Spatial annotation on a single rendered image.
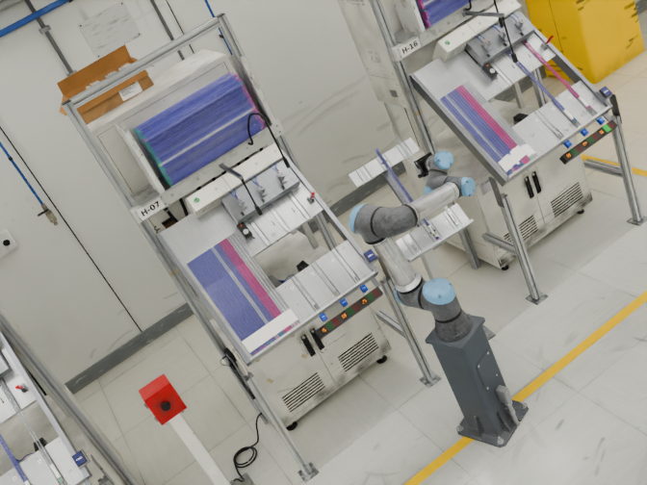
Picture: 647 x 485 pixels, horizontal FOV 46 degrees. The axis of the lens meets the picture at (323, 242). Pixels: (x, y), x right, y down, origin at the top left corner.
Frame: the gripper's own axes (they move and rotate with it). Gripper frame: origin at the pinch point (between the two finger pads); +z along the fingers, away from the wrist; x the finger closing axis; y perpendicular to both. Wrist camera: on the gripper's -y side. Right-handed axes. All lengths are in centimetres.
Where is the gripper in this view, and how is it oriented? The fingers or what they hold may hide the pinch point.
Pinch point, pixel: (422, 174)
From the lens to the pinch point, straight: 343.6
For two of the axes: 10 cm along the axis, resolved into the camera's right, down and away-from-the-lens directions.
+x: -8.4, 5.1, -1.6
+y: -5.1, -8.6, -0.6
